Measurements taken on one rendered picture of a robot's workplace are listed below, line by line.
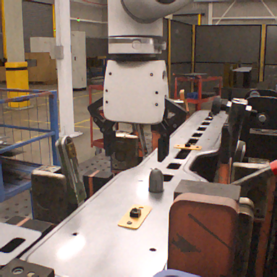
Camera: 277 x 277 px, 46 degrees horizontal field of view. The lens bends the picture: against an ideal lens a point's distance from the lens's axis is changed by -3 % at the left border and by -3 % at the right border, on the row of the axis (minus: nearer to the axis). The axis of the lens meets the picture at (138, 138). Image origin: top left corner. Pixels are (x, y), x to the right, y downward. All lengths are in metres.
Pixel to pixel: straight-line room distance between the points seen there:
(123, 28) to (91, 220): 0.32
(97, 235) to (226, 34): 8.24
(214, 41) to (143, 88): 8.21
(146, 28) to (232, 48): 8.13
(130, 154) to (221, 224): 0.80
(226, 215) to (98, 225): 0.40
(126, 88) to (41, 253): 0.28
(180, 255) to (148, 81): 0.33
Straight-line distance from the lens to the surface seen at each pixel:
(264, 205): 0.71
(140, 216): 0.60
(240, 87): 5.95
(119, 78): 0.52
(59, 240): 0.55
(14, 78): 8.17
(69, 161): 0.67
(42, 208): 0.74
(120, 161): 1.01
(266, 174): 0.52
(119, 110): 0.53
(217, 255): 0.21
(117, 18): 0.50
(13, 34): 8.20
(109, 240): 0.53
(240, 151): 0.68
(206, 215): 0.20
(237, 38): 8.60
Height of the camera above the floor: 1.28
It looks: 15 degrees down
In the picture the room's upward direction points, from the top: straight up
